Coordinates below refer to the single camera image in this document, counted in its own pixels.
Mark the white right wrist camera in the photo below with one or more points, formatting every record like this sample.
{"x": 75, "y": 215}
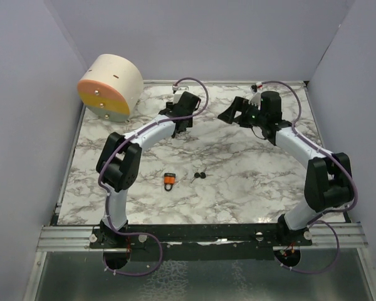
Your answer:
{"x": 257, "y": 90}

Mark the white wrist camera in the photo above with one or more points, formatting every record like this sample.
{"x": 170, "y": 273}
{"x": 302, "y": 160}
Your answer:
{"x": 178, "y": 90}
{"x": 257, "y": 90}

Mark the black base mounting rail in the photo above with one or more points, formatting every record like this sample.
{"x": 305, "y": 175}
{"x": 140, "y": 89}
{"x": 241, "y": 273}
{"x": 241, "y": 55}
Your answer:
{"x": 196, "y": 242}

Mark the beige cylindrical drum box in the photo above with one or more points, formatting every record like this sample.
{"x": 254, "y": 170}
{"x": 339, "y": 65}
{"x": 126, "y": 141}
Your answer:
{"x": 111, "y": 87}

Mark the orange black padlock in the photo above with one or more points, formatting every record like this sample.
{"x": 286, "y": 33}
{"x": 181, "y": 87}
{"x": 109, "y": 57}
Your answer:
{"x": 169, "y": 181}

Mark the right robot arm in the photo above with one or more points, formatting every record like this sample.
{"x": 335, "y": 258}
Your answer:
{"x": 327, "y": 185}

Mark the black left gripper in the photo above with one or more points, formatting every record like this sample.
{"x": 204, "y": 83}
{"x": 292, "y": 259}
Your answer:
{"x": 170, "y": 106}

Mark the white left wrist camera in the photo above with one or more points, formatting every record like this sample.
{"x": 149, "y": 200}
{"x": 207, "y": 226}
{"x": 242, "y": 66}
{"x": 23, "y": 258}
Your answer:
{"x": 178, "y": 90}

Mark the black head key bunch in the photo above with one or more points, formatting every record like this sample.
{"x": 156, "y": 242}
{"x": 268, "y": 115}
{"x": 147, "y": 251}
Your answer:
{"x": 201, "y": 175}

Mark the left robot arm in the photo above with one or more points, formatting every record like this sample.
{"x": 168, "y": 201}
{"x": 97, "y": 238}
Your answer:
{"x": 119, "y": 162}

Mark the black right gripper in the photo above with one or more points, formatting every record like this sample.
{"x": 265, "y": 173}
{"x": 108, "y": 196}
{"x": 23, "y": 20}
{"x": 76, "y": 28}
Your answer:
{"x": 240, "y": 105}

